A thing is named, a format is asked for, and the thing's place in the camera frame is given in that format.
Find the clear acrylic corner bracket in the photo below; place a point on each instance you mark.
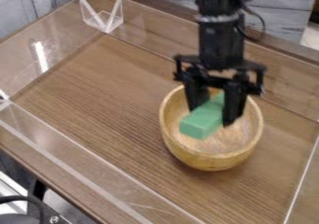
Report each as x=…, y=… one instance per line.
x=104, y=21

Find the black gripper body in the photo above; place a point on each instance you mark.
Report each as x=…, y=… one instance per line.
x=219, y=63

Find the brown wooden bowl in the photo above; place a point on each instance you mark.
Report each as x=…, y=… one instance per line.
x=226, y=148

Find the green rectangular block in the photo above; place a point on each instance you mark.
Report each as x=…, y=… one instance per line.
x=205, y=120

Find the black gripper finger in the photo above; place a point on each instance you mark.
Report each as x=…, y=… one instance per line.
x=235, y=98
x=197, y=92

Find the black table leg frame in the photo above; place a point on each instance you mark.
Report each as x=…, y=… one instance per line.
x=39, y=209

